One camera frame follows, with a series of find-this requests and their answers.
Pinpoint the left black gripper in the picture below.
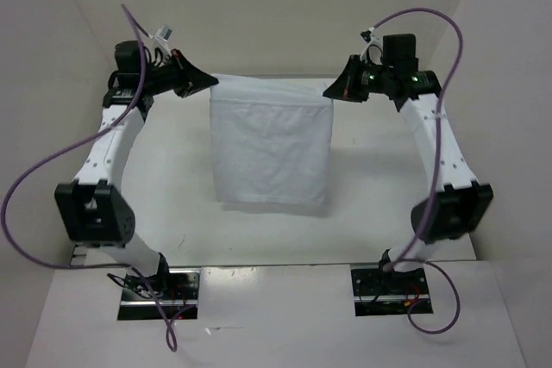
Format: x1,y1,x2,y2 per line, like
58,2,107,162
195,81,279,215
141,48,217,97

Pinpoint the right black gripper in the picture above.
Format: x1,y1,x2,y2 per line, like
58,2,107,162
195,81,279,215
324,53,394,103

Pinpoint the white skirt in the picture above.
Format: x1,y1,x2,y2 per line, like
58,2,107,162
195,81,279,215
210,74,334,207

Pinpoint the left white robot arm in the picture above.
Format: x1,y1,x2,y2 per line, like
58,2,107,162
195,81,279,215
54,41,218,299

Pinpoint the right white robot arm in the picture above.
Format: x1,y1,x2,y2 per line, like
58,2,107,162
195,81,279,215
323,30,493,293

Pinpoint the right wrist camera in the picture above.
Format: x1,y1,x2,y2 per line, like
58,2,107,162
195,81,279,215
360,27,383,65

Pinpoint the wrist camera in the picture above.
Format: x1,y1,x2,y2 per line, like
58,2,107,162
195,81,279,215
360,27,383,65
151,25,173,53

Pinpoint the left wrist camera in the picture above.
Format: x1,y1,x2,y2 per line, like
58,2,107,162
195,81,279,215
151,25,173,53

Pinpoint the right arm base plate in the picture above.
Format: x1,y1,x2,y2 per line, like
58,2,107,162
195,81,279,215
350,265,433,317

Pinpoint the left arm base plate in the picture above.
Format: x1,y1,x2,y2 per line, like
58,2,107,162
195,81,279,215
108,267,201,321

